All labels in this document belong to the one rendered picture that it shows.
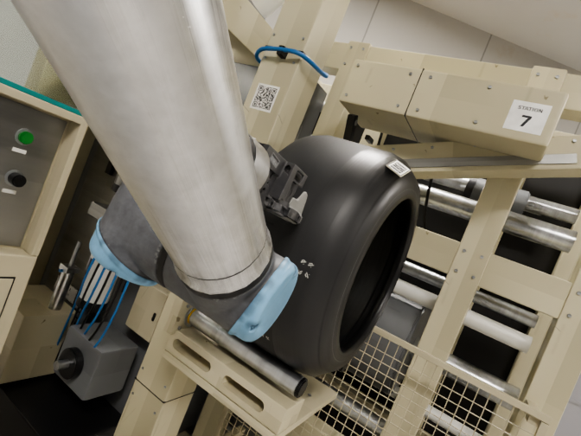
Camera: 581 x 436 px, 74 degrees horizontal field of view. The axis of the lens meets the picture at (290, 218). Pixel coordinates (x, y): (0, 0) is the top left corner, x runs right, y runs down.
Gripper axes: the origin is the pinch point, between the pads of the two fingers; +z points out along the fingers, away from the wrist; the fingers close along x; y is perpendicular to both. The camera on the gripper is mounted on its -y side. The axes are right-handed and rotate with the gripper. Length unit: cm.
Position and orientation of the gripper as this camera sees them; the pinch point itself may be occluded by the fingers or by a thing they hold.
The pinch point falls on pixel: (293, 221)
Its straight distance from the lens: 72.8
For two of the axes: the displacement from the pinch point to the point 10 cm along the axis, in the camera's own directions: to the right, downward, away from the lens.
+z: 4.1, 2.7, 8.7
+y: 4.3, -9.0, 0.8
